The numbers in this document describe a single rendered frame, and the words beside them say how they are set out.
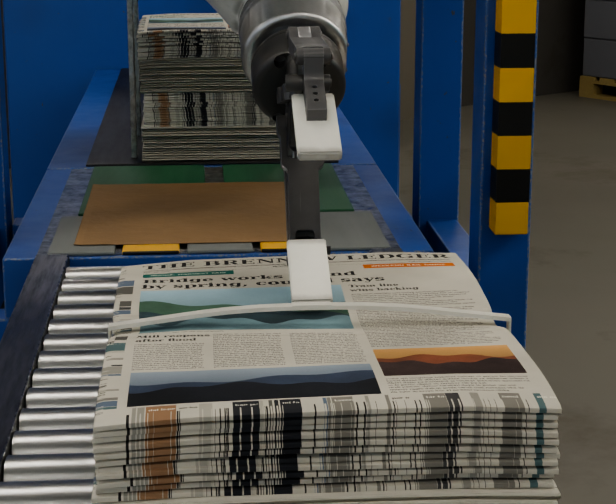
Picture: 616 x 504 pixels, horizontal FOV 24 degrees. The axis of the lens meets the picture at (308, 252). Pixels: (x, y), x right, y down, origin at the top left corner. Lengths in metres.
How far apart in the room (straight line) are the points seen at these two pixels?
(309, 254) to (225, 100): 1.80
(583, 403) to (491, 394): 3.04
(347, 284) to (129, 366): 0.24
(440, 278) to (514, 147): 1.03
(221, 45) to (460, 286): 1.79
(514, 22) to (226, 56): 0.88
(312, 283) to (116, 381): 0.21
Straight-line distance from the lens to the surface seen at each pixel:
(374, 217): 2.43
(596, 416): 3.86
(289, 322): 1.05
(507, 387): 0.92
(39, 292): 2.00
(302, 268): 1.09
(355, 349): 0.99
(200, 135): 2.90
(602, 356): 4.33
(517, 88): 2.16
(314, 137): 0.99
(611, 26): 9.41
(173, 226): 2.35
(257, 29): 1.18
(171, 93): 2.89
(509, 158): 2.18
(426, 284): 1.14
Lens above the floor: 1.34
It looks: 14 degrees down
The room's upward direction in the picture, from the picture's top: straight up
